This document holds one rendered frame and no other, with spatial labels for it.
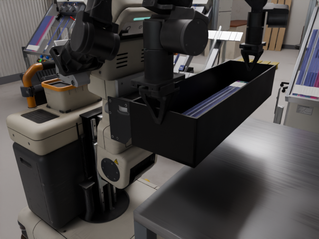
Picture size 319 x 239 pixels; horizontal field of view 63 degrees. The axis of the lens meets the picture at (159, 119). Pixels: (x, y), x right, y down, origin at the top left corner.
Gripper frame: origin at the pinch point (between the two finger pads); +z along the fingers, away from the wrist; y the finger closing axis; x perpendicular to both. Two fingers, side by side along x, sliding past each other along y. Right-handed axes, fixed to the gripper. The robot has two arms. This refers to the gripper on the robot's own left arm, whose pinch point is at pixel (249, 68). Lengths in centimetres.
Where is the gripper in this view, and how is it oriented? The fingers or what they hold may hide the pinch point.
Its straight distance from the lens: 103.7
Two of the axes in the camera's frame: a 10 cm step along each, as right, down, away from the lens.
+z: 0.2, 9.2, 4.0
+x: -8.1, -2.2, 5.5
